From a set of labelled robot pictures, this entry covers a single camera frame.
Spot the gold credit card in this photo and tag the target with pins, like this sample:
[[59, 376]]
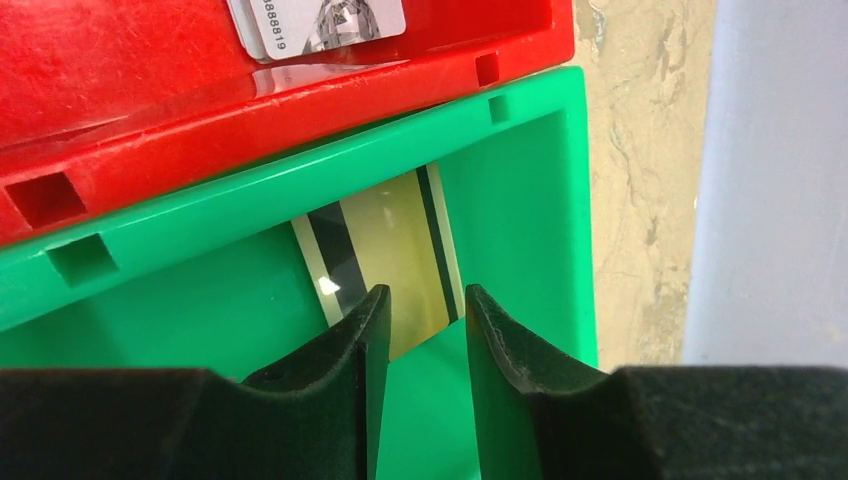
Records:
[[327, 248]]

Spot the red plastic bin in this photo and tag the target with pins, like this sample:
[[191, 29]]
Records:
[[105, 104]]

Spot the green plastic bin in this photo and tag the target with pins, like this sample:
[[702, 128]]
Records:
[[213, 277]]

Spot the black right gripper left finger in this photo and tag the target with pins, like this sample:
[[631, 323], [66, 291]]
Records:
[[314, 414]]

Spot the silver credit card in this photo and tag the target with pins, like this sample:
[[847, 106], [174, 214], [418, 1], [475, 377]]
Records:
[[274, 30]]

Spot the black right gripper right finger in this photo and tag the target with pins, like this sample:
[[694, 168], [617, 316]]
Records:
[[543, 414]]

